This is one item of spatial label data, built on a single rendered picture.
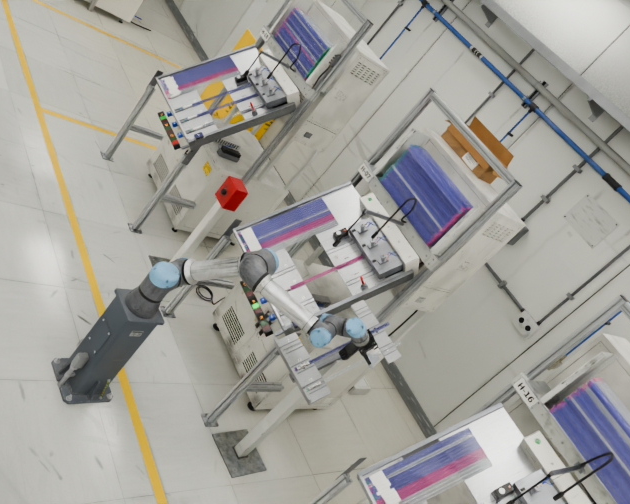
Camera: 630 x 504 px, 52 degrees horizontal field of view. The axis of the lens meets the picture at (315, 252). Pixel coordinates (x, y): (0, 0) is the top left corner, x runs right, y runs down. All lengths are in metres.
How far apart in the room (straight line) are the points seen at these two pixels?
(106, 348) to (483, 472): 1.68
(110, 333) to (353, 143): 3.38
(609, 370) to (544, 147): 2.17
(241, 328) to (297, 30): 1.91
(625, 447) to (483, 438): 0.56
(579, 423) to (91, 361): 2.07
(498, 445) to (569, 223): 2.03
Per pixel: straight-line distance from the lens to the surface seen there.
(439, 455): 2.86
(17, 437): 2.96
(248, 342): 3.74
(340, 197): 3.55
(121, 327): 2.86
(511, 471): 2.91
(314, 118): 4.27
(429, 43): 5.61
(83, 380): 3.10
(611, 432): 2.79
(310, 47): 4.16
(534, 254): 4.60
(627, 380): 2.96
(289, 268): 3.29
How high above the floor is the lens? 2.30
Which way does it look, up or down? 24 degrees down
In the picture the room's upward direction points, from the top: 42 degrees clockwise
